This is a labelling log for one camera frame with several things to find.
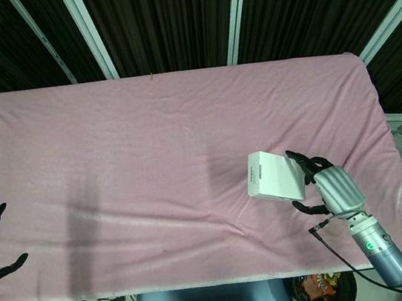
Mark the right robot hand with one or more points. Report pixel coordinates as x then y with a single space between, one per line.
331 186

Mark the white box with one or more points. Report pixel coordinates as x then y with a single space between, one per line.
275 177

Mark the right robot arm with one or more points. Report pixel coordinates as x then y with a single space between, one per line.
384 255

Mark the black bin with snack wrappers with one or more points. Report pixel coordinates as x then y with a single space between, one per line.
323 288

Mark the pink table cloth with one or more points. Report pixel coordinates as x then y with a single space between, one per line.
174 176

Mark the black curtain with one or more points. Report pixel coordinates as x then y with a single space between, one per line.
167 20

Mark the white aluminium frame post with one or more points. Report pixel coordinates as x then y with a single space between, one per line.
43 38
89 33
236 14
389 24

